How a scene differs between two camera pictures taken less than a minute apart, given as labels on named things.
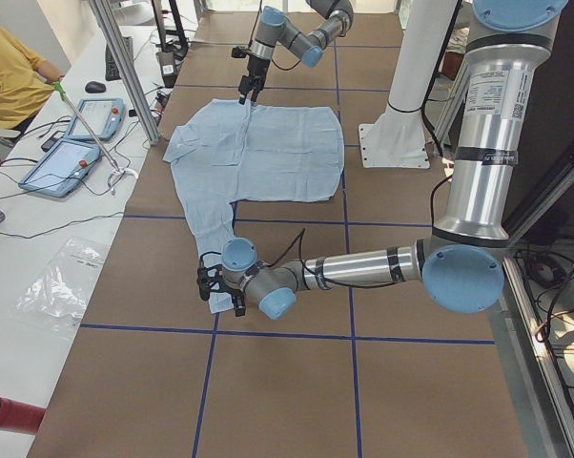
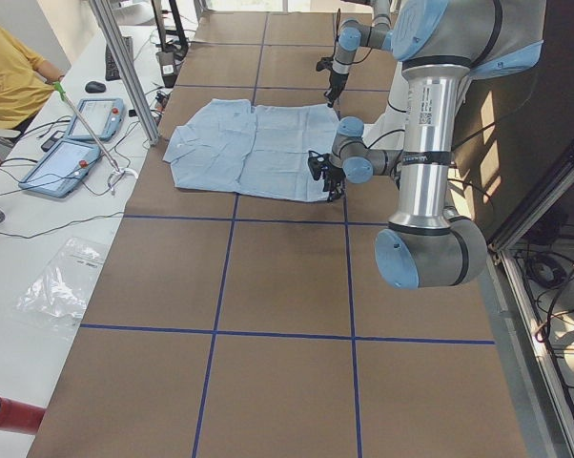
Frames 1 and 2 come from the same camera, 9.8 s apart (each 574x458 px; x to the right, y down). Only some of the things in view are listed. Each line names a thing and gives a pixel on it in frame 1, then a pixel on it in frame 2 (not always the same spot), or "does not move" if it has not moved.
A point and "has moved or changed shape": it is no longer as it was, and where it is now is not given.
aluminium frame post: (119, 57) does not move
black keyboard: (112, 71) does not move
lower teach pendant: (61, 169) does not move
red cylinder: (2, 413) does not move
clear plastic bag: (60, 291) does not move
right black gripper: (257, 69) → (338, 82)
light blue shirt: (234, 153) has moved or changed shape
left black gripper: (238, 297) → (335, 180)
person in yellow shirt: (16, 81) does not move
